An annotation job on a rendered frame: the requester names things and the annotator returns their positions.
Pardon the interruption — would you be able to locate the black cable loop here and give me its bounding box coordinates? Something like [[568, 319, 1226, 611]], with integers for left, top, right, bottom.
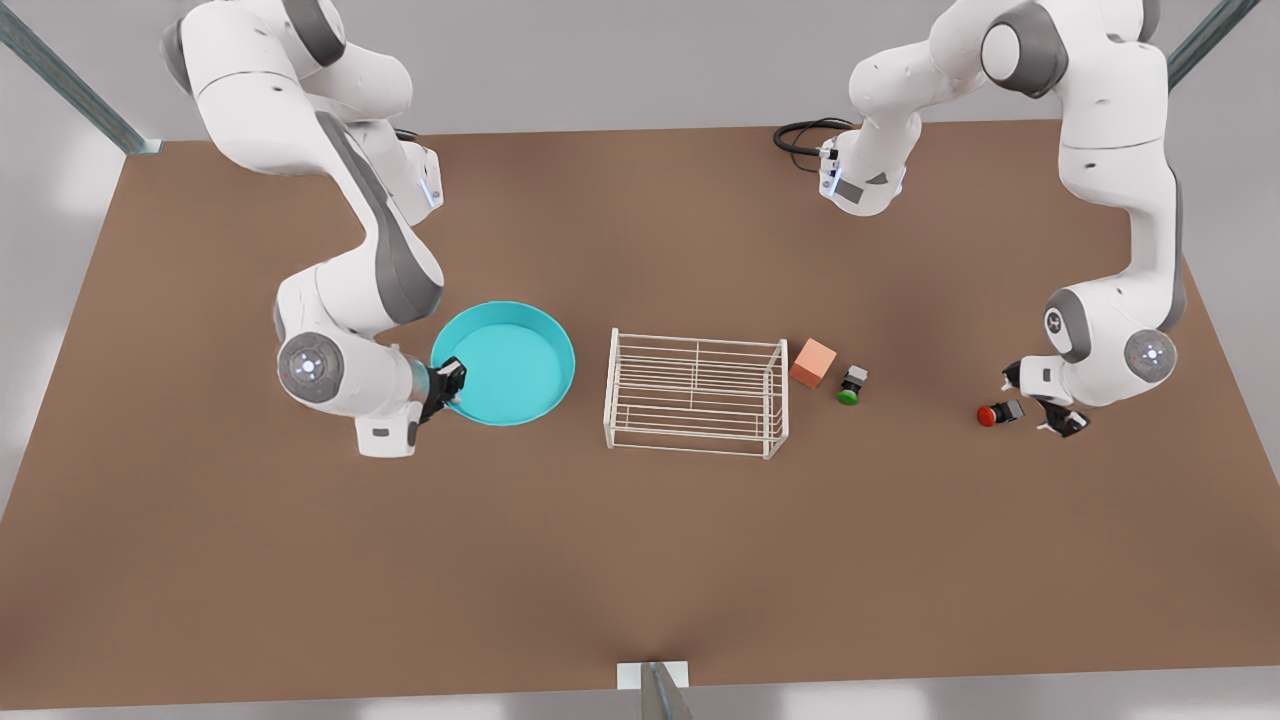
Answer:
[[772, 117, 858, 174]]

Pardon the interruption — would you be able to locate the silver frame post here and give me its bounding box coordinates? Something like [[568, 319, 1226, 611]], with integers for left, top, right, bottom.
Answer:
[[1164, 0, 1263, 93], [616, 660, 693, 720], [0, 0, 164, 158]]

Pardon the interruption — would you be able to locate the white wire shelf rack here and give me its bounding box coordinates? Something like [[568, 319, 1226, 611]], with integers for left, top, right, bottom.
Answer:
[[603, 327, 792, 462]]

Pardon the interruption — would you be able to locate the orange cube block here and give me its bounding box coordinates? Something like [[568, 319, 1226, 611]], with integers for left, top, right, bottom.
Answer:
[[789, 337, 839, 391]]

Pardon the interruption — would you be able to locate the cyan round plate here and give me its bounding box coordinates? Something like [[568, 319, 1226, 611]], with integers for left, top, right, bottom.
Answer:
[[431, 301, 578, 429]]

